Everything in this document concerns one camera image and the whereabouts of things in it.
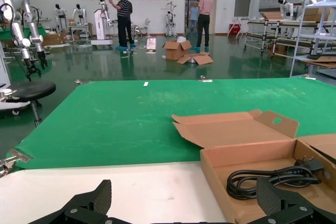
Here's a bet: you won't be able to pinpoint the black power cable with plug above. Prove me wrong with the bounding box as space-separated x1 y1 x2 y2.
226 155 325 200

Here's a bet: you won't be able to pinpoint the man in pink shirt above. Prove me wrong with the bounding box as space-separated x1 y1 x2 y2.
194 0 214 52

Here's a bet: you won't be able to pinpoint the chrome metal cart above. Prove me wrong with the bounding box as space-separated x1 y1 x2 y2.
131 24 144 44

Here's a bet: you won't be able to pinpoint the white humanoid robot on frame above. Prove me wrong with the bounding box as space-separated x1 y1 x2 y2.
165 1 179 38

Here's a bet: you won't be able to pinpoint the flat open carton on floor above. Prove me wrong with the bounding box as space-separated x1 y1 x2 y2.
176 51 214 66

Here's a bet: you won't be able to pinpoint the open doorway frame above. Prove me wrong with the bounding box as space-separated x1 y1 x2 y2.
184 0 218 35

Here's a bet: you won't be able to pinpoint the person in blue coat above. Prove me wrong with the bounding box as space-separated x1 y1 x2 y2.
189 5 200 32

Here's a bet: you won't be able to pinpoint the empty open cardboard box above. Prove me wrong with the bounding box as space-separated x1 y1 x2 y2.
171 109 336 224

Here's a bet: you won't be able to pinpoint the white paper bag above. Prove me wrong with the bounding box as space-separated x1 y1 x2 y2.
146 37 158 53

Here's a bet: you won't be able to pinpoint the white standing fan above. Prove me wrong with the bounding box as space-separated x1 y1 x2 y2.
143 17 152 38

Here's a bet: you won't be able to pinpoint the white humanoid robot black head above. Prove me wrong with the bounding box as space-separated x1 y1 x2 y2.
54 3 66 32
72 3 87 25

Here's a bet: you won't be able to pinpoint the flattened cardboard sheets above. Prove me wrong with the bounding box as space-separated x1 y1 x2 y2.
299 55 336 68

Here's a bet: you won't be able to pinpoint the brown cartons on rack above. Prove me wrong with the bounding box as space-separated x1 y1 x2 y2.
301 7 331 23

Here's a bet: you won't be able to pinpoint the grey display board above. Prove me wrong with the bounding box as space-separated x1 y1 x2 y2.
233 0 252 17

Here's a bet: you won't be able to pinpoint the pipe frame workbench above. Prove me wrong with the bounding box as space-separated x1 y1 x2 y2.
244 16 336 57

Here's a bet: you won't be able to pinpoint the white robot on pedestal stand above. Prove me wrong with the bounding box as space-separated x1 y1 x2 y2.
90 0 114 49

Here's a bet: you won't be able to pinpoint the red box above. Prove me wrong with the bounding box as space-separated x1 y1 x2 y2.
227 23 241 36

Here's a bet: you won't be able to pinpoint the white pipe shelf rack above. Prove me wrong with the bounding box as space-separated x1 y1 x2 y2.
290 0 336 78

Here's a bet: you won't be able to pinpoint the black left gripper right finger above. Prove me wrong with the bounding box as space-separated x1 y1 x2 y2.
256 176 336 224

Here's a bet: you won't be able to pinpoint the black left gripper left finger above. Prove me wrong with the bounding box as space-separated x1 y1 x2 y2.
27 179 113 224

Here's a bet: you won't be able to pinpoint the green felt table mat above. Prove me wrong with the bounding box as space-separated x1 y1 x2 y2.
14 78 336 170

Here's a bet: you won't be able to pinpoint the open brown carton on floor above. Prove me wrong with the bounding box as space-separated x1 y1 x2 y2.
162 39 192 61

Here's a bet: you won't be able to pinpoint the man in striped polo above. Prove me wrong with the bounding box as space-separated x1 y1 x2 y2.
109 0 133 50

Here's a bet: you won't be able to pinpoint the black round stool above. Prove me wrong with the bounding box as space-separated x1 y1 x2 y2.
5 81 57 127

